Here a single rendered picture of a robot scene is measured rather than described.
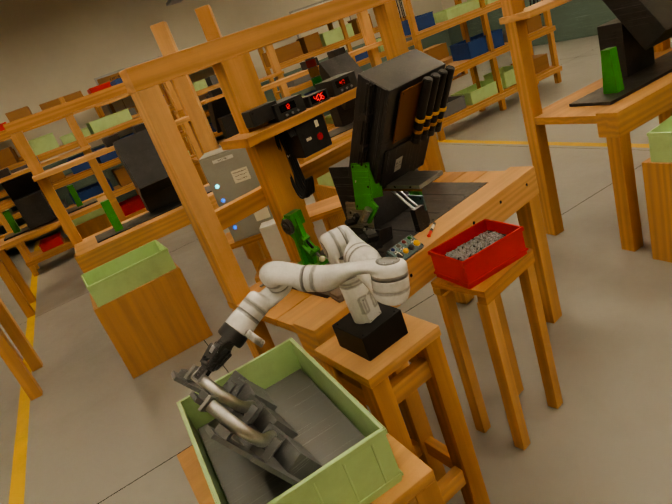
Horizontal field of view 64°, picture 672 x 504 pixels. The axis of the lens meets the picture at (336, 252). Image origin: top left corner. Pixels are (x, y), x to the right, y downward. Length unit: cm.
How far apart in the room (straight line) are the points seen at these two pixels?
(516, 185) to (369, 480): 177
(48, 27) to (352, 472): 1137
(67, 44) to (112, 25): 93
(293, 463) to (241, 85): 161
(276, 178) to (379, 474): 151
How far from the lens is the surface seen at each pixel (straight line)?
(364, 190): 237
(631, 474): 245
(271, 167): 248
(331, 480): 134
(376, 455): 136
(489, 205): 259
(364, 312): 176
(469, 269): 206
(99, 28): 1222
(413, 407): 223
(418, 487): 145
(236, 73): 244
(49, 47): 1211
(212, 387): 142
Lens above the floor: 183
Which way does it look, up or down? 22 degrees down
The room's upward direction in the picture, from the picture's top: 20 degrees counter-clockwise
